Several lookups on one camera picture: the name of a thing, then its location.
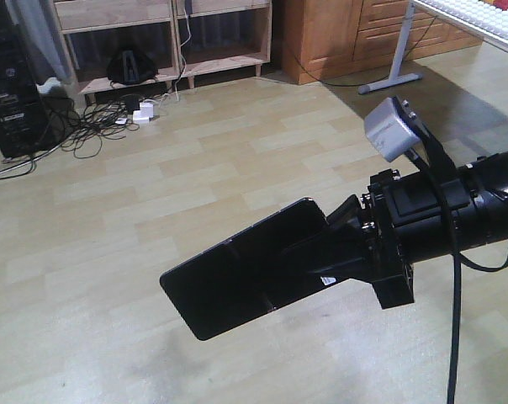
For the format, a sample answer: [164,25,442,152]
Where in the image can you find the white power adapters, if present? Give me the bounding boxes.
[114,100,156,125]

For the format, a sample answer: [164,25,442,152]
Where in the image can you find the black smartphone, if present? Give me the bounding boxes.
[159,196,356,342]

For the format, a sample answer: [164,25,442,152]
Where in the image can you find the white lego baseplate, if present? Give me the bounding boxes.
[425,0,508,40]

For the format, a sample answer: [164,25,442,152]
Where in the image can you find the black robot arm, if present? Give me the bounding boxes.
[278,152,508,309]

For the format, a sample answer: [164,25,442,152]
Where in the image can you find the wooden drawer cabinet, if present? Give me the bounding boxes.
[274,0,482,84]

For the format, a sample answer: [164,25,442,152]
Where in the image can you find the black computer tower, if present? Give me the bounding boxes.
[0,1,56,158]

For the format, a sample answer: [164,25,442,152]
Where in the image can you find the grey curtain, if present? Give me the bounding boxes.
[6,0,72,85]

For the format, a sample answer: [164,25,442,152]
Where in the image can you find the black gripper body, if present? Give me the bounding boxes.
[368,169,452,309]

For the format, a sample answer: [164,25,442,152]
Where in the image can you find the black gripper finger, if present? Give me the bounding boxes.
[326,194,362,234]
[278,233,373,287]

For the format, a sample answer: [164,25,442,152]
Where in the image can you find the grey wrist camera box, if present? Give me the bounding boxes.
[364,97,421,162]

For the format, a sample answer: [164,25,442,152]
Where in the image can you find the grey desk leg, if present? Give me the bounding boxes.
[358,1,422,95]

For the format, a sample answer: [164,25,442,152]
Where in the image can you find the wooden shelf unit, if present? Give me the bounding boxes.
[50,1,273,107]

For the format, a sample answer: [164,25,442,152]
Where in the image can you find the tangled black floor cables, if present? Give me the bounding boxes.
[0,93,154,184]

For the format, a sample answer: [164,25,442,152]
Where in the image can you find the black camera cable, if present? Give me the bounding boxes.
[407,146,508,404]

